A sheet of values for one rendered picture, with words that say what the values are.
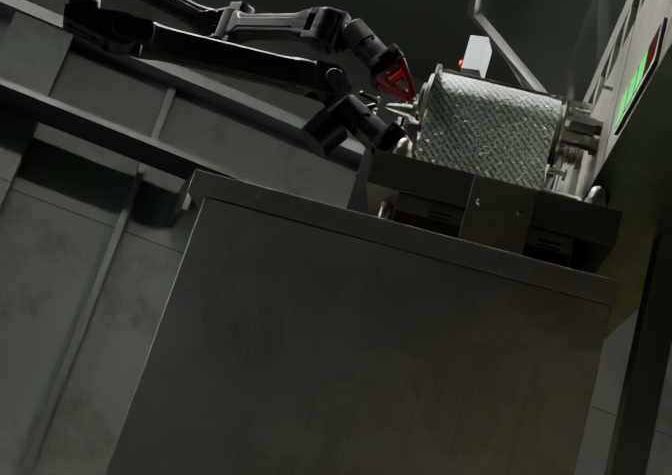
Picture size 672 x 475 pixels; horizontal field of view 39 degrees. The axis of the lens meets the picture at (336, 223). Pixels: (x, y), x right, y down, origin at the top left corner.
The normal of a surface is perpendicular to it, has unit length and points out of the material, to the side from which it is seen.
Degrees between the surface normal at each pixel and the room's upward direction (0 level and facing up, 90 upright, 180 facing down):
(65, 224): 90
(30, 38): 90
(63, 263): 90
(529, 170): 90
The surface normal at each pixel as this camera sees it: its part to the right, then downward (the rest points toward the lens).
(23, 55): 0.33, -0.18
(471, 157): -0.06, -0.31
